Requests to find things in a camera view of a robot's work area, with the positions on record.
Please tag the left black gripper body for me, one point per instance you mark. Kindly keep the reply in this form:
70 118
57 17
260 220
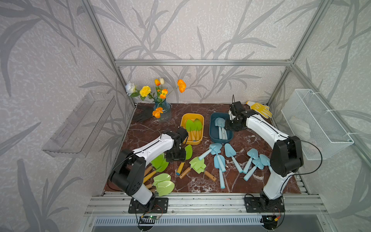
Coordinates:
177 155

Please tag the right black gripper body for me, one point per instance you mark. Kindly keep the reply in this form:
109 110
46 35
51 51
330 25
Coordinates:
232 125

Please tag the green pointed shovel yellow handle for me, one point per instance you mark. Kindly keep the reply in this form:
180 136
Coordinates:
190 129

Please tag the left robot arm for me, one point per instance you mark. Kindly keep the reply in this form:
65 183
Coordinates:
129 170

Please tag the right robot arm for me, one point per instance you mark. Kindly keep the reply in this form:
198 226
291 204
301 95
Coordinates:
286 157

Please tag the dark teal storage box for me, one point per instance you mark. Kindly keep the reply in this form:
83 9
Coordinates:
216 132

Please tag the yellow storage box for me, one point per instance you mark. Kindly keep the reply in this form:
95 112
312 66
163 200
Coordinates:
193 117

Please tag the yellow white work glove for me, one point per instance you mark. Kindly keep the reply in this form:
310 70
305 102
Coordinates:
263 110

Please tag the green shovel front upper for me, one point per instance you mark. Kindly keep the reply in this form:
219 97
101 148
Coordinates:
158 179

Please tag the green shovel front lower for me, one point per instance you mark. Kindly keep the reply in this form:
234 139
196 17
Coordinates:
162 188

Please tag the glass vase with flowers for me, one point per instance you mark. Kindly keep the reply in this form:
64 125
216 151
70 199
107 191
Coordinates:
158 95

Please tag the green square shovel wooden handle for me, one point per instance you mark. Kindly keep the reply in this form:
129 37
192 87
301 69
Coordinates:
199 166

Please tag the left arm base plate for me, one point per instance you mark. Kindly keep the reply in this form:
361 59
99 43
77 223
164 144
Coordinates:
155 205

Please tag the white wire mesh basket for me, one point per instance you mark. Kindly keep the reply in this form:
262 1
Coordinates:
309 119

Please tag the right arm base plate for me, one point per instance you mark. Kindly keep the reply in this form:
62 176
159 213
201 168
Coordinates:
262 204

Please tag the clear acrylic wall shelf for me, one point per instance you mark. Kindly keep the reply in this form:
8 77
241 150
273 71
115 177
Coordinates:
76 136

